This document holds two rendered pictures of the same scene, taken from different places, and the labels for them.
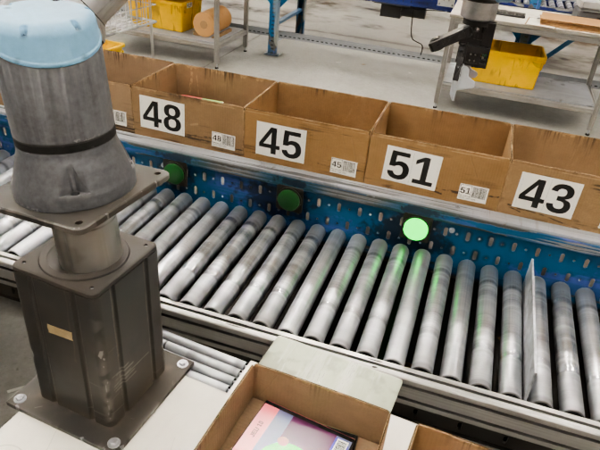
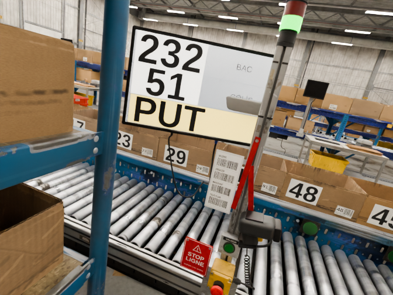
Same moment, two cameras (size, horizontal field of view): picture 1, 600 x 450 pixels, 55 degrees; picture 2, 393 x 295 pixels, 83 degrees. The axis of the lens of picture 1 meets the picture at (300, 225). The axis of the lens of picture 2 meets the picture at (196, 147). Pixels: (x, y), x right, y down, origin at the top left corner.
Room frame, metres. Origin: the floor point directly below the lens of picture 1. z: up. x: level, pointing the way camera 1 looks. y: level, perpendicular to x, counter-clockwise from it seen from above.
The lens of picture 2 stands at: (0.63, 1.09, 1.42)
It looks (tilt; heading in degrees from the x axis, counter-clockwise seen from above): 16 degrees down; 0
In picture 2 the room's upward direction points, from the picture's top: 11 degrees clockwise
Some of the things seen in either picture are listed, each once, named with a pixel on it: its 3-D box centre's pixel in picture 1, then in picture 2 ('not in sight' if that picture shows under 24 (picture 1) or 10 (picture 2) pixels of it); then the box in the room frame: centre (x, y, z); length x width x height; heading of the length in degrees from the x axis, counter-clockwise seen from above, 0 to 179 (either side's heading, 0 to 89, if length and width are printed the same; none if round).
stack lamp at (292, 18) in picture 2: not in sight; (292, 18); (1.27, 0.91, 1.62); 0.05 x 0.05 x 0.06
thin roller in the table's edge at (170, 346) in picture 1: (184, 352); not in sight; (0.94, 0.23, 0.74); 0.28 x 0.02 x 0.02; 69
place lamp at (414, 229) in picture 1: (415, 229); not in sight; (1.44, -0.34, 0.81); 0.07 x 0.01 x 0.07; 74
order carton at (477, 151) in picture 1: (439, 153); not in sight; (1.65, -0.41, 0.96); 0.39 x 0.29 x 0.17; 74
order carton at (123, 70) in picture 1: (106, 87); (250, 168); (1.97, 0.72, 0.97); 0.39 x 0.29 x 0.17; 74
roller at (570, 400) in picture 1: (565, 344); not in sight; (1.10, -0.68, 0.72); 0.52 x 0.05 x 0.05; 164
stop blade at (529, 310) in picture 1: (529, 321); not in sight; (1.13, -0.59, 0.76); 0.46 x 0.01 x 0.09; 164
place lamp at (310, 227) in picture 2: (173, 174); (310, 228); (1.66, 0.42, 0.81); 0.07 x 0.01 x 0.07; 74
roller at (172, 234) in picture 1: (166, 240); (338, 285); (1.40, 0.38, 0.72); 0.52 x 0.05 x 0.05; 164
